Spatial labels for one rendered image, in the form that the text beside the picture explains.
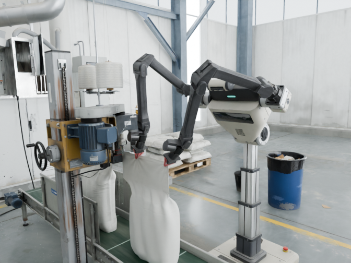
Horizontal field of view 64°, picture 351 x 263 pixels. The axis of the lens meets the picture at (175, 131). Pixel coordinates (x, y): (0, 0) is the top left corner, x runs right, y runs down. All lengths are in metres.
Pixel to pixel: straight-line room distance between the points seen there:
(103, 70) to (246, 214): 1.39
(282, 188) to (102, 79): 2.68
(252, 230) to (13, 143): 3.48
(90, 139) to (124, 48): 5.44
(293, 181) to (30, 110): 3.71
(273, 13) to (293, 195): 7.62
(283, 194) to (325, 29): 6.74
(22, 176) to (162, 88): 4.37
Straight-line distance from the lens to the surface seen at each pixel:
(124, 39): 7.07
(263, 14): 10.66
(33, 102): 4.63
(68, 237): 2.09
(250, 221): 2.19
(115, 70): 1.76
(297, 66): 9.88
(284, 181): 3.72
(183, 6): 8.07
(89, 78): 1.98
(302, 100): 9.80
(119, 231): 2.48
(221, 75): 1.39
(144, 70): 1.71
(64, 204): 1.99
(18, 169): 4.68
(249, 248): 2.27
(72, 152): 1.87
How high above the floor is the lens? 1.53
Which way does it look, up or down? 9 degrees down
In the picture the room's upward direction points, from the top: 1 degrees counter-clockwise
